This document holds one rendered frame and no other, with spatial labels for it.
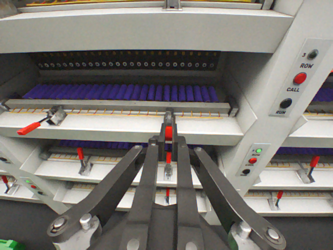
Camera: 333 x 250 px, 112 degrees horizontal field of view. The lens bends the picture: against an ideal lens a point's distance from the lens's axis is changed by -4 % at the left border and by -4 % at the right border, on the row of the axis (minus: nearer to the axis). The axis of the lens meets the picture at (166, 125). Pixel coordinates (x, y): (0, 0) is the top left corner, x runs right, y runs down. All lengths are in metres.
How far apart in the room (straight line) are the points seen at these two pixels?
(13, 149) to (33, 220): 0.49
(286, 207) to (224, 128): 0.53
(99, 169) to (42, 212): 0.54
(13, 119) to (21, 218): 0.64
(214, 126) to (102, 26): 0.26
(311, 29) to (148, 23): 0.22
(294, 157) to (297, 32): 0.41
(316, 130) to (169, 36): 0.37
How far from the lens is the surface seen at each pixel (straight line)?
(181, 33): 0.21
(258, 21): 0.24
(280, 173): 0.55
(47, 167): 0.58
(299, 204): 0.80
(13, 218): 1.04
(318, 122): 0.46
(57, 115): 0.37
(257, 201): 0.69
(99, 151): 0.48
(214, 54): 0.38
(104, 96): 0.36
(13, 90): 0.55
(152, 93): 0.33
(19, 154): 0.56
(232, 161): 0.35
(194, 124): 0.28
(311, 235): 0.97
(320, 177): 0.64
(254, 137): 0.32
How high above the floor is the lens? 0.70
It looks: 34 degrees down
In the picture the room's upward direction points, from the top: 1 degrees clockwise
